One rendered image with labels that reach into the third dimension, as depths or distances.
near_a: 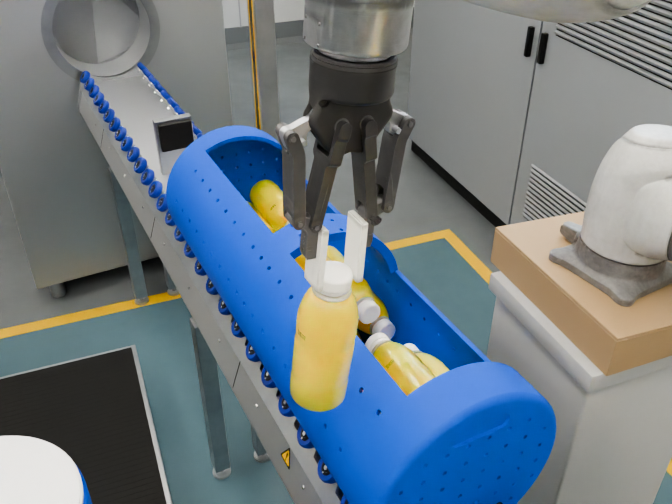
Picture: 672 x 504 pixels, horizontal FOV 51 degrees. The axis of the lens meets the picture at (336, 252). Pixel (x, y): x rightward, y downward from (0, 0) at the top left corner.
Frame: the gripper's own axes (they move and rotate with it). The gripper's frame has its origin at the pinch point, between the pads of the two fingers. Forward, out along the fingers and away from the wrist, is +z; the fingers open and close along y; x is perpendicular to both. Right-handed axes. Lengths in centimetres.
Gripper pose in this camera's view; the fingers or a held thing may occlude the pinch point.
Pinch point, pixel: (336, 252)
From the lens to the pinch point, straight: 70.0
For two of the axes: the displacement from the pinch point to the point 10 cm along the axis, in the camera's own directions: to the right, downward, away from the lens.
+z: -0.8, 8.5, 5.2
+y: -8.8, 1.9, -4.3
